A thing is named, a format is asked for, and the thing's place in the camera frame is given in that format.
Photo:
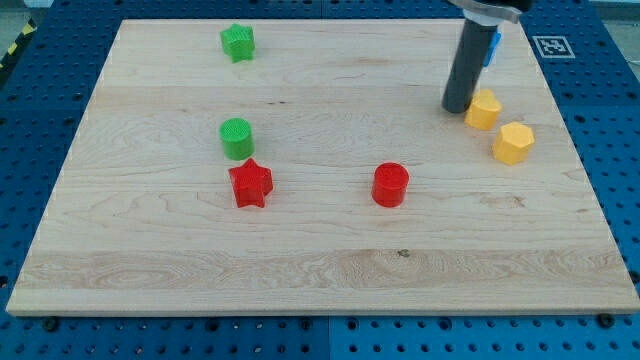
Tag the yellow hexagon block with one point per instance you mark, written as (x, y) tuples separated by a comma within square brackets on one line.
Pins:
[(513, 143)]

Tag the wooden board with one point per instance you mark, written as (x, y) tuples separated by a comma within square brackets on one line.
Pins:
[(143, 220)]

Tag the grey robot arm flange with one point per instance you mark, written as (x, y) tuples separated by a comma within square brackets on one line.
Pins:
[(492, 13)]

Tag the yellow heart block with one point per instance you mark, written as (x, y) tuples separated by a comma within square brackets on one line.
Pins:
[(483, 110)]

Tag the green cylinder block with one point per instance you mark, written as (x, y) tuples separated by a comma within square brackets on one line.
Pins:
[(236, 138)]

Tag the red star block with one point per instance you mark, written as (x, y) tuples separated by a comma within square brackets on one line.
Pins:
[(251, 183)]

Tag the white fiducial marker tag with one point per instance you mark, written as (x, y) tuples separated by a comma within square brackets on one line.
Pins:
[(553, 47)]

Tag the red cylinder block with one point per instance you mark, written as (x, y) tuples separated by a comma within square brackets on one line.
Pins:
[(390, 184)]

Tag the green star block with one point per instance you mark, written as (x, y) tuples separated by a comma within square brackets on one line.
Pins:
[(238, 42)]

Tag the blue block behind tool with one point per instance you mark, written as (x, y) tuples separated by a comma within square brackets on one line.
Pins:
[(492, 49)]

